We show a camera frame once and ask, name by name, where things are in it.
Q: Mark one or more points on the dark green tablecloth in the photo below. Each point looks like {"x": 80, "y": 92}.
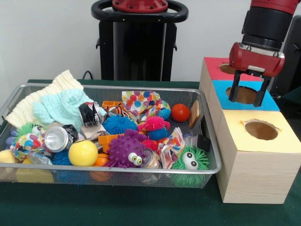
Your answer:
{"x": 141, "y": 207}
{"x": 294, "y": 99}

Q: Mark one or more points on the mint green cloth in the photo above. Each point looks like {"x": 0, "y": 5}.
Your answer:
{"x": 63, "y": 106}

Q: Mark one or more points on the green spiky toy with eyes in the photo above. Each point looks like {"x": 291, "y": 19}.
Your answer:
{"x": 201, "y": 157}

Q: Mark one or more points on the cream knitted cloth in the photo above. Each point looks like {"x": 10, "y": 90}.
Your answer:
{"x": 23, "y": 108}

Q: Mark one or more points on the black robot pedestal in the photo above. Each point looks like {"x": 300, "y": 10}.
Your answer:
{"x": 131, "y": 47}

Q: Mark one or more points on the blue spiky ball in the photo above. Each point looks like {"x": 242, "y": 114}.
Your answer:
{"x": 120, "y": 124}

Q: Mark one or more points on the yellow smiley ball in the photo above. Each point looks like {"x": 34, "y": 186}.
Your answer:
{"x": 83, "y": 152}

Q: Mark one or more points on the red rubber ball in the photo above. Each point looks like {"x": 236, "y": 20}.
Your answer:
{"x": 180, "y": 112}

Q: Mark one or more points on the wooden three-hole box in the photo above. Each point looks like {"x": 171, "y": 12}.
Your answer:
{"x": 254, "y": 176}

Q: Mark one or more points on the crushed silver can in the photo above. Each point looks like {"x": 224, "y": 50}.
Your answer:
{"x": 56, "y": 139}

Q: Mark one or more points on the polka dot paper napkin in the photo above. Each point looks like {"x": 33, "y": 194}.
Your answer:
{"x": 138, "y": 101}

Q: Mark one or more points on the purple spiky toy with eyes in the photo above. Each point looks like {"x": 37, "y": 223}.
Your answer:
{"x": 124, "y": 148}

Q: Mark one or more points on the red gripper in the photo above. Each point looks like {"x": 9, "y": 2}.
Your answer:
{"x": 256, "y": 61}

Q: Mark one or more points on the crushed black can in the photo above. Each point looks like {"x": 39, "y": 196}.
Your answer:
{"x": 90, "y": 115}

